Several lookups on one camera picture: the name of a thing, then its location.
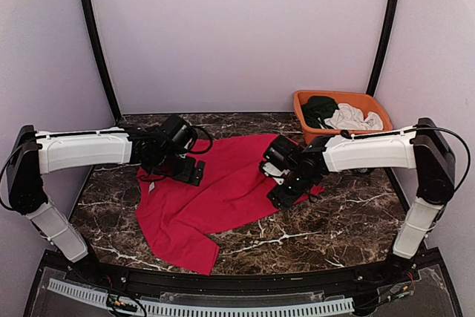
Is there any black frame post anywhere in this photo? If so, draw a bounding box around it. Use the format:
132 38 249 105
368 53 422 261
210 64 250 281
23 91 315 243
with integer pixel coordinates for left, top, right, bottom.
81 0 122 122
366 0 398 97

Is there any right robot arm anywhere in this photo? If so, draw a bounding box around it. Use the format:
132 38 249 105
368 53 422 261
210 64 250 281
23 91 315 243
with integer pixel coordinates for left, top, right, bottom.
259 117 460 283

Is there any dark green garment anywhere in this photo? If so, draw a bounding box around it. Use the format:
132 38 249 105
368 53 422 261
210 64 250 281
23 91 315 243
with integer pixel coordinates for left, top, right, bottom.
301 96 338 129

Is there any black front rail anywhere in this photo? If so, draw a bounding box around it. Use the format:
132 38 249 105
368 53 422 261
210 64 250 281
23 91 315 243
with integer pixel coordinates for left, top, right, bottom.
40 249 442 301

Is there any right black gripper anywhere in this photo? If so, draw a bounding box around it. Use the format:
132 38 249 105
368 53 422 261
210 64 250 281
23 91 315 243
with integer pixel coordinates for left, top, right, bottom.
266 167 315 212

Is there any white garment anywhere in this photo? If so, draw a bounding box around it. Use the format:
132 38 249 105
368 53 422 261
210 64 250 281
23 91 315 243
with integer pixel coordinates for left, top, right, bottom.
324 103 384 131

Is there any left black frame post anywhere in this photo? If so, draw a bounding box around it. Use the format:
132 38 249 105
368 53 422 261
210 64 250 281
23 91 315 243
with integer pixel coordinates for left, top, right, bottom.
81 0 122 122

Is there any white slotted cable duct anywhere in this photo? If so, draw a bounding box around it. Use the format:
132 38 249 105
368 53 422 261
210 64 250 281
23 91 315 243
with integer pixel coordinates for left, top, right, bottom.
47 278 355 316

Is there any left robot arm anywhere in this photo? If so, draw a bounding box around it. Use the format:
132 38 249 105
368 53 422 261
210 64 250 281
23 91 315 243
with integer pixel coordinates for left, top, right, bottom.
1 114 208 284

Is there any orange plastic basin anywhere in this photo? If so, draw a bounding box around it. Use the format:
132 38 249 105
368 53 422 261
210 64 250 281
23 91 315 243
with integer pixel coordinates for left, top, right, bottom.
293 90 393 144

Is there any red t-shirt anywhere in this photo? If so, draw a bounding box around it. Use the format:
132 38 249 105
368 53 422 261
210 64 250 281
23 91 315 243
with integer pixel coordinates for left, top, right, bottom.
134 133 326 276

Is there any right black frame post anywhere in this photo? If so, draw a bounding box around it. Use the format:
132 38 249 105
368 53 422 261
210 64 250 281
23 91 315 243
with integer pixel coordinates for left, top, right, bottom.
366 0 398 97

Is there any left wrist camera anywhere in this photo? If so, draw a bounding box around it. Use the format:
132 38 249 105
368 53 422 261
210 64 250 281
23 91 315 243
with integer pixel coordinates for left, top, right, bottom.
160 114 197 148

